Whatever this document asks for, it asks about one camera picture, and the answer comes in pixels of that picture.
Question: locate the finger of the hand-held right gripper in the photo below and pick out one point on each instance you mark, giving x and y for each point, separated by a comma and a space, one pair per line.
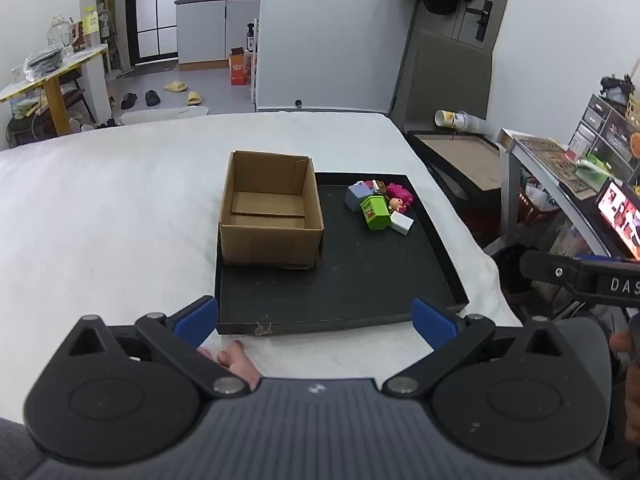
547, 267

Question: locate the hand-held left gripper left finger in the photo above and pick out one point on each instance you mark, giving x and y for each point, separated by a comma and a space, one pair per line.
196, 321

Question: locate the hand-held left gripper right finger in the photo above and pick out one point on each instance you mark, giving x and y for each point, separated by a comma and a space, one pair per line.
434, 322

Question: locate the black tray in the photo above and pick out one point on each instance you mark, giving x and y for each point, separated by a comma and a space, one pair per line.
465, 157
370, 280

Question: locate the white block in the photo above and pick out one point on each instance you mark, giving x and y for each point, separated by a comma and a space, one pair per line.
401, 222

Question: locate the brown cardboard box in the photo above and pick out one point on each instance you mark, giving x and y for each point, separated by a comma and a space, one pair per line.
270, 245

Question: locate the brown-haired doll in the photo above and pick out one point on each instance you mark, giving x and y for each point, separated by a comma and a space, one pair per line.
397, 204

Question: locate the green toy box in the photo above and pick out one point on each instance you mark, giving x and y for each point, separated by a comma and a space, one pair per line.
376, 212

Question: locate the pink toy figure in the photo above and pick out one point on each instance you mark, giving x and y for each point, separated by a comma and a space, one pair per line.
400, 192

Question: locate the purple toy box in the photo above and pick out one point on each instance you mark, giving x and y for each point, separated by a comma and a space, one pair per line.
356, 196

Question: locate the small multicolored toy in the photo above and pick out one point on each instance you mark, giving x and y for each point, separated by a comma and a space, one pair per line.
370, 185

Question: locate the person's right hand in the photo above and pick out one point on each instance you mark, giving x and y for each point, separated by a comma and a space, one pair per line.
626, 344

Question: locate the person's bare foot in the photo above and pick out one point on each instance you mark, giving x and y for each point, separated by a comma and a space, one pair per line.
240, 367

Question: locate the tablet screen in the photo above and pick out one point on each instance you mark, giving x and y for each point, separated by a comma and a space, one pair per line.
622, 212

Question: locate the white metal desk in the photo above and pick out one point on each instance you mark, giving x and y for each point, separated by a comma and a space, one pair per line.
555, 185

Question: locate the green tissue pack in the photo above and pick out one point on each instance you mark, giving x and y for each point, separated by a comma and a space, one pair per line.
592, 167

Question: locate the drawer organizer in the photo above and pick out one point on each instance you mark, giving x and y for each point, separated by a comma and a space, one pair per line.
607, 130

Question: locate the white floor mat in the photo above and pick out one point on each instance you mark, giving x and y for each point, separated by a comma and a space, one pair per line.
165, 114

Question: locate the gray board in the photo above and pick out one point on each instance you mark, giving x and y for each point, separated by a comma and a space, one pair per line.
445, 80

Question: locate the yellow slipper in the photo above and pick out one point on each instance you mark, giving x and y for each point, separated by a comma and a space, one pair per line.
193, 98
175, 86

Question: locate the person's left leg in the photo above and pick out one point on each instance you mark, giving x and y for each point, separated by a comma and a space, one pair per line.
12, 447

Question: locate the black slipper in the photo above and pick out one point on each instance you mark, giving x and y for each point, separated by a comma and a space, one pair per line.
152, 98
128, 101

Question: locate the orange box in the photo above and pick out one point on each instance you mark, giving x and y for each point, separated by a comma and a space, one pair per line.
239, 67

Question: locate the wooden table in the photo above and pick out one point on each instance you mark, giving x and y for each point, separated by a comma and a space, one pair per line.
55, 75

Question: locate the spray bottle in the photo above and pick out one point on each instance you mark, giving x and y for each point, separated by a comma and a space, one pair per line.
249, 37

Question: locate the white kitchen cabinet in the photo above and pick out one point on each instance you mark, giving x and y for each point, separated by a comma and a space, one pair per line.
210, 30

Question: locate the wrapped stack of plates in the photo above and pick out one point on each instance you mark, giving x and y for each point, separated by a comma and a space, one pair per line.
44, 60

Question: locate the yellow label bottle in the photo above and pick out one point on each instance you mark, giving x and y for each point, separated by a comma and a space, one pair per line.
90, 27

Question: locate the black framed glass door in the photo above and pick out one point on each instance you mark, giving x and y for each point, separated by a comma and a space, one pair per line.
150, 10

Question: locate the glass jar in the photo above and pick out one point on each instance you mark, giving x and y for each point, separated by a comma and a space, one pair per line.
61, 35

